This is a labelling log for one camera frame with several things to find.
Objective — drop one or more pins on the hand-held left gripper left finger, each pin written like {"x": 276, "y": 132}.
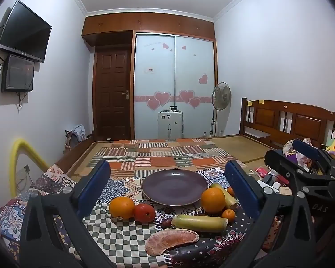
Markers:
{"x": 96, "y": 189}

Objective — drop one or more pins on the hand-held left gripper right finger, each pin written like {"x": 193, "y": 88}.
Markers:
{"x": 241, "y": 184}

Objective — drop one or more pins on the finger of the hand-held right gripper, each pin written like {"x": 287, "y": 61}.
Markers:
{"x": 304, "y": 148}
{"x": 282, "y": 167}

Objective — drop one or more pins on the small tangerine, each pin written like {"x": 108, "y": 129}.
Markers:
{"x": 228, "y": 215}
{"x": 231, "y": 191}

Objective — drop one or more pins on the yellow-green sugarcane piece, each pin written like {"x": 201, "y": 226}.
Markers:
{"x": 230, "y": 199}
{"x": 198, "y": 223}

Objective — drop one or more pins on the large orange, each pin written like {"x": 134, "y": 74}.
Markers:
{"x": 213, "y": 199}
{"x": 122, "y": 207}

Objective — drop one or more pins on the red tomato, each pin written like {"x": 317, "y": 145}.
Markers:
{"x": 143, "y": 213}

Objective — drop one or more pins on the purple round plate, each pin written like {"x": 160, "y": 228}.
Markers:
{"x": 173, "y": 187}

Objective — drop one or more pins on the red date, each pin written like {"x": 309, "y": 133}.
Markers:
{"x": 166, "y": 223}

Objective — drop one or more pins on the peeled pomelo segment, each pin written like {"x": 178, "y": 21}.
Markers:
{"x": 170, "y": 241}

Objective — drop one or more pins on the red packet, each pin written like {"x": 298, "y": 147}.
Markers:
{"x": 279, "y": 178}

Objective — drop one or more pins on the floral cloth bag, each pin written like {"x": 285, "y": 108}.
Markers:
{"x": 300, "y": 159}

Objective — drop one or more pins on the tan cardboard box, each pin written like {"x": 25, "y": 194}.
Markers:
{"x": 285, "y": 191}

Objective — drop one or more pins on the tile print patchwork quilt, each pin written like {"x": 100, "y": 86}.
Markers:
{"x": 120, "y": 237}

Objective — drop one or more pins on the pile of clothes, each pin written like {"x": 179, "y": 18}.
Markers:
{"x": 78, "y": 132}

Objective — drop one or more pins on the yellow sticky note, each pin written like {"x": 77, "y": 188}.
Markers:
{"x": 250, "y": 103}

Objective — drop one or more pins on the striped patchwork blanket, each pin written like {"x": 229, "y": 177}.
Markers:
{"x": 167, "y": 159}

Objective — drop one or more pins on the yellow foam tube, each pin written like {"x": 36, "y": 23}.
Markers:
{"x": 15, "y": 156}

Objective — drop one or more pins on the standing electric fan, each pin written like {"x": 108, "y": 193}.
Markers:
{"x": 222, "y": 95}

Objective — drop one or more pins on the white box appliance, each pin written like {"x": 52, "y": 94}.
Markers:
{"x": 170, "y": 122}

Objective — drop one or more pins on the brown wooden door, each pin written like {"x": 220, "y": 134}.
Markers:
{"x": 111, "y": 89}

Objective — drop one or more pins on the pink heart stickers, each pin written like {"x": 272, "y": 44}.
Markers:
{"x": 162, "y": 96}

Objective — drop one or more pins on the wooden wardrobe with sliding doors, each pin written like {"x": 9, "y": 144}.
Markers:
{"x": 184, "y": 69}

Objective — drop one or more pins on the wall power socket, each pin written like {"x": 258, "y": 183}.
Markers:
{"x": 23, "y": 170}

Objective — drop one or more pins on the small black wall monitor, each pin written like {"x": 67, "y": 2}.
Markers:
{"x": 18, "y": 74}

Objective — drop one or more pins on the black wall television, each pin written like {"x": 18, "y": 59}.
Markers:
{"x": 25, "y": 33}

